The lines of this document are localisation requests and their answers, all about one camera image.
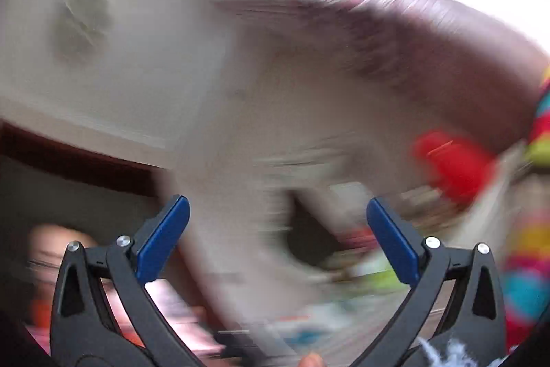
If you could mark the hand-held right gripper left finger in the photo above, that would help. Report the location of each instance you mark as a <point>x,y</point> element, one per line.
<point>163,238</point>

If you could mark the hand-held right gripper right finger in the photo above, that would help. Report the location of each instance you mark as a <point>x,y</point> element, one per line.
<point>393,240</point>

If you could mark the person's right hand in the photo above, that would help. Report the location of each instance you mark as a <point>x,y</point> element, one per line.
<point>311,361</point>

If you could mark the red thermos jug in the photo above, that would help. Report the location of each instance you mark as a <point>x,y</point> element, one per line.
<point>455,169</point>

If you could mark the light blue fuzzy cloth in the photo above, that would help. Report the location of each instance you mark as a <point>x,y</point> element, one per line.
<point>451,354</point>

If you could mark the colourful striped blanket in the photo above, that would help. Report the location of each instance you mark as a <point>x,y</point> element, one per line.
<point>533,246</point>

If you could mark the mauve patterned curtain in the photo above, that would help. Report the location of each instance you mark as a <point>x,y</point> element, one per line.
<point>429,49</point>

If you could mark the ceiling lamp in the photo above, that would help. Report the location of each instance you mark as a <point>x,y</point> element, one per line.
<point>81,23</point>

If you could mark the dark wooden door frame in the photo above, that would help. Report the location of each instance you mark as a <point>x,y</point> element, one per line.
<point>64,152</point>

